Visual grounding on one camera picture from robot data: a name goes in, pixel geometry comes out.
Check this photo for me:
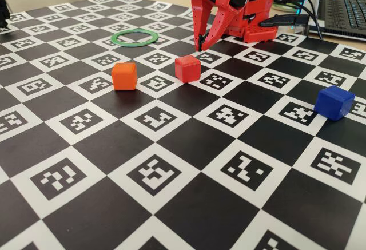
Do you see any red cube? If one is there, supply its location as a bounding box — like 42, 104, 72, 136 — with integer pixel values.
174, 55, 201, 84

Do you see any orange cube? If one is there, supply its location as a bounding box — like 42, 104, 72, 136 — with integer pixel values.
111, 62, 138, 91

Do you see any blue cube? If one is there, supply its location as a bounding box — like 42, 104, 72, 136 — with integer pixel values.
313, 85, 356, 121

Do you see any black wedge shaped power plug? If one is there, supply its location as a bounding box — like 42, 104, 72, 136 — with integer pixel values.
259, 14, 311, 28

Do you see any silver laptop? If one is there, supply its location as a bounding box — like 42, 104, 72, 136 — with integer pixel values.
308, 0, 366, 42

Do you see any black white marker checkerboard mat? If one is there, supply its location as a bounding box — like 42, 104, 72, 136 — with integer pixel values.
0, 0, 366, 250

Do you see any black object at mat edge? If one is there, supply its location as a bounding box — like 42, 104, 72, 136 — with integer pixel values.
0, 0, 11, 29

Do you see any black cable with usb plug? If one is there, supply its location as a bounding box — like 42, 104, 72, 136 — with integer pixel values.
273, 0, 315, 19

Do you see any green ring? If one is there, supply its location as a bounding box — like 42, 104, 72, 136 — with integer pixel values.
110, 29, 160, 47

